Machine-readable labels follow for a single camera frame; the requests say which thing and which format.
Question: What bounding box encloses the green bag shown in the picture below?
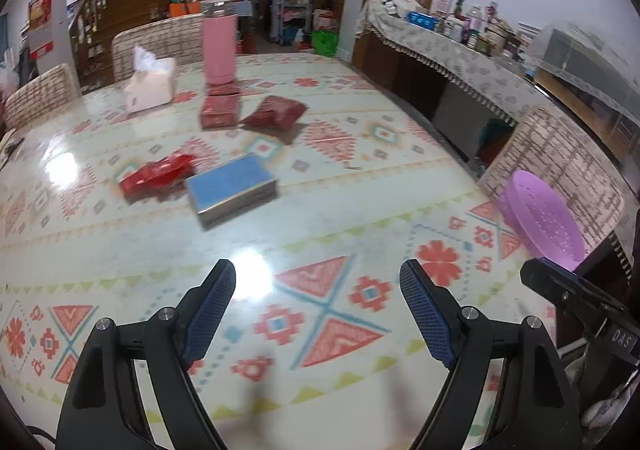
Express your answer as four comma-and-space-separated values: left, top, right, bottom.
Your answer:
311, 28, 339, 56

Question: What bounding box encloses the red wall poster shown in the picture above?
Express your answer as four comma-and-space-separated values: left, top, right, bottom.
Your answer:
26, 0, 56, 56

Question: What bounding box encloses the clear plastic cover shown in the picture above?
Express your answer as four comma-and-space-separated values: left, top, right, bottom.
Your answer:
524, 21, 640, 98

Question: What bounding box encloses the orange box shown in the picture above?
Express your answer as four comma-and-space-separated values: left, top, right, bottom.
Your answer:
168, 1, 202, 19

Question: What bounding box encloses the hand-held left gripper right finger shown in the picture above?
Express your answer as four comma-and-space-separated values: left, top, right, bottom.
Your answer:
400, 258, 583, 450

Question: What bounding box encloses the plaid cushioned chair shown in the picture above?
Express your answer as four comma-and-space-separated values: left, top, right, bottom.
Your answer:
2, 62, 82, 131
479, 106, 640, 253
111, 14, 207, 83

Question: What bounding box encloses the purple plastic basket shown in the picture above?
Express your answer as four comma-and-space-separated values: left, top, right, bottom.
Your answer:
496, 169, 589, 267

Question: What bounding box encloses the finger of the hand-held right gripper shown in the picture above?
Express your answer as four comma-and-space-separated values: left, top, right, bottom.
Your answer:
520, 257, 633, 331

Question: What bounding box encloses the blue tissue box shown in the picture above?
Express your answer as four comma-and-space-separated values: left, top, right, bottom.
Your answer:
406, 11, 442, 29

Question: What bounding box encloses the lace sideboard cloth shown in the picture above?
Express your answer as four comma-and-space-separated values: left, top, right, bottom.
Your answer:
356, 0, 640, 127

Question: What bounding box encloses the pink bottle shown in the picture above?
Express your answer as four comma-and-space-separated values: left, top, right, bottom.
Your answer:
201, 0, 239, 86

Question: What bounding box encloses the dark red crumpled packet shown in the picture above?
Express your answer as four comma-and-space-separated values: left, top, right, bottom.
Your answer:
241, 96, 307, 131

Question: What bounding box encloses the white tissue box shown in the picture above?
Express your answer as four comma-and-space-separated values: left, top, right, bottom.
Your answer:
123, 45, 177, 114

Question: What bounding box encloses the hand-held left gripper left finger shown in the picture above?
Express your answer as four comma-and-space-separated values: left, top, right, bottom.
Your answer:
56, 258, 237, 450

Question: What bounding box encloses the wooden staircase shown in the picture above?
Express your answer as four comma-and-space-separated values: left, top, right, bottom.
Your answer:
66, 0, 241, 96

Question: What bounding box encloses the patterned tablecloth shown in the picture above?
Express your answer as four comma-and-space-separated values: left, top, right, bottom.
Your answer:
0, 52, 566, 450

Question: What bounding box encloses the person's right hand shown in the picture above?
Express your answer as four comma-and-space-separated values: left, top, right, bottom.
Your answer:
580, 372, 638, 431

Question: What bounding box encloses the dark wooden sideboard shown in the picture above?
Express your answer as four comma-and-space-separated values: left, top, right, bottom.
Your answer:
351, 24, 521, 171

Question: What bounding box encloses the row of bottles and jars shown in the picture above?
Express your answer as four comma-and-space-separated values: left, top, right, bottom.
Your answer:
434, 0, 525, 61

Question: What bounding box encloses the cluttered shelf cart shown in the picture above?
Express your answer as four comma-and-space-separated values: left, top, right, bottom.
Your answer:
269, 0, 314, 49

